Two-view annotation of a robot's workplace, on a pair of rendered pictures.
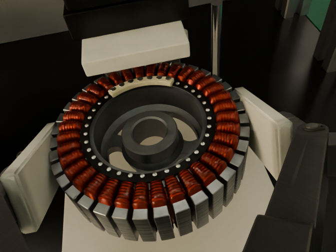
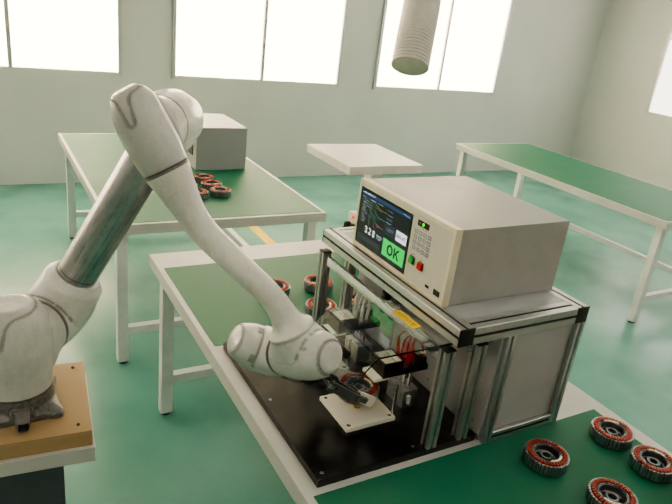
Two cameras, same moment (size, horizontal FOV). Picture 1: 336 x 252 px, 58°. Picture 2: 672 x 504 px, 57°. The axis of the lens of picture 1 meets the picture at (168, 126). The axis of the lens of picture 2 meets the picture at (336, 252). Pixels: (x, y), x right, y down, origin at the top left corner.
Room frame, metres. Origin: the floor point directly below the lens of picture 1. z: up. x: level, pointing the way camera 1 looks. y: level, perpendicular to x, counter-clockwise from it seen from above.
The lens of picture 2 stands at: (-0.66, -1.16, 1.77)
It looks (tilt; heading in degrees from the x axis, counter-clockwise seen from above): 22 degrees down; 61
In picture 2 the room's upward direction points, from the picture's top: 7 degrees clockwise
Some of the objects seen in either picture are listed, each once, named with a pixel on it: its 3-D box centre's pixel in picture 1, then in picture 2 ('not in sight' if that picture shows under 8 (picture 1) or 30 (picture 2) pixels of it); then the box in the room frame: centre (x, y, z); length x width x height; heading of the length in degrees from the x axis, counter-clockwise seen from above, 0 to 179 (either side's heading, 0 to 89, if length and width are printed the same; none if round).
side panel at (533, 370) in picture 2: not in sight; (530, 379); (0.52, -0.18, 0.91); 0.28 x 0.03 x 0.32; 2
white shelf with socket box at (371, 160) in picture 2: not in sight; (357, 205); (0.65, 1.06, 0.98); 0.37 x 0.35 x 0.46; 92
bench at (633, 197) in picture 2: not in sight; (571, 218); (3.38, 2.21, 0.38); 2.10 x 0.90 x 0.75; 92
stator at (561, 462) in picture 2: not in sight; (545, 457); (0.49, -0.31, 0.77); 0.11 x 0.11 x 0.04
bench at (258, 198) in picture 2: not in sight; (174, 225); (0.21, 2.51, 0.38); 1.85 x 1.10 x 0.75; 92
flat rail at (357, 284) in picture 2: not in sight; (377, 300); (0.21, 0.13, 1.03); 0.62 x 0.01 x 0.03; 92
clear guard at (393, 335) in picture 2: not in sight; (386, 336); (0.13, -0.06, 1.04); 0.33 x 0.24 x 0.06; 2
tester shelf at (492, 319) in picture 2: not in sight; (443, 271); (0.43, 0.14, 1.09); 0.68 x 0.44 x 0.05; 92
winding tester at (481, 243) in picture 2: not in sight; (454, 232); (0.43, 0.13, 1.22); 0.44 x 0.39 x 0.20; 92
